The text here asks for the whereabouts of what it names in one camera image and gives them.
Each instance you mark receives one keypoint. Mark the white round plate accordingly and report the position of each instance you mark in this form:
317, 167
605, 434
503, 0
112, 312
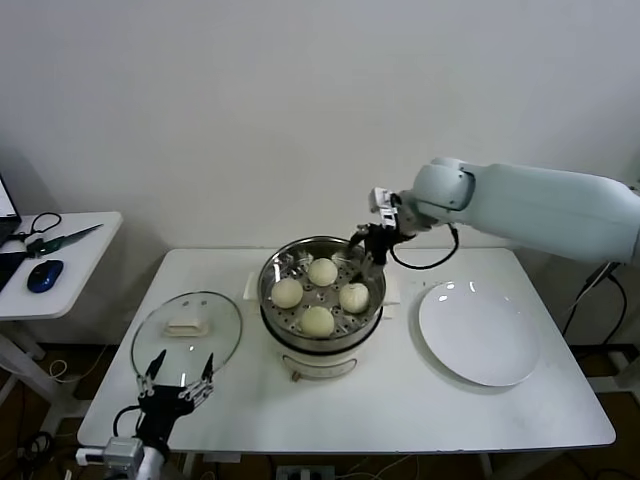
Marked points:
525, 350

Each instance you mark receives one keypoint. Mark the large white table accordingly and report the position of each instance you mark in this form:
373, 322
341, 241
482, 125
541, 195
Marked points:
375, 410

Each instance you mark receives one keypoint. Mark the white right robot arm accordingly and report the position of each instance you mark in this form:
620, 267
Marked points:
525, 205

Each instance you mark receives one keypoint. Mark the black laptop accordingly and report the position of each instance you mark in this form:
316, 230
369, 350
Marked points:
7, 265

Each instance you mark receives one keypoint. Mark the round glass pot lid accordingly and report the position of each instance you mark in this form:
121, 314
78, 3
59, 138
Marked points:
220, 320

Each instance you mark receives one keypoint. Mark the white power strip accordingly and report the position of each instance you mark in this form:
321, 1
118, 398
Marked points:
305, 472

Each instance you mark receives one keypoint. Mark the blue computer mouse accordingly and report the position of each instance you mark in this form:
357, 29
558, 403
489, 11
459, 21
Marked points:
45, 276

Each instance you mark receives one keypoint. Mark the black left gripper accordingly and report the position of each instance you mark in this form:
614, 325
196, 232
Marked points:
162, 405

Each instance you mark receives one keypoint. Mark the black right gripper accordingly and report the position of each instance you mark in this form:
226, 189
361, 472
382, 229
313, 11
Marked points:
380, 242

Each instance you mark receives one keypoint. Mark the white steamed baozi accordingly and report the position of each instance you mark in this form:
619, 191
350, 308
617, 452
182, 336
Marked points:
316, 321
354, 297
286, 292
322, 271

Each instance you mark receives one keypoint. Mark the cream electric cooker base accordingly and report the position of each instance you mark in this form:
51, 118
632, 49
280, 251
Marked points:
320, 362

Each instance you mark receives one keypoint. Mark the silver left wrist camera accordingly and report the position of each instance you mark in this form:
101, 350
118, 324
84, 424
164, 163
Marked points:
122, 452

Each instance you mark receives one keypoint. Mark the small white side table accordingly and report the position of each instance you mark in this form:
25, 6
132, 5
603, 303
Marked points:
75, 280

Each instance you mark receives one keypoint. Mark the perforated steel steamer basket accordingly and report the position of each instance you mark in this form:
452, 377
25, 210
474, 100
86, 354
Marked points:
285, 257

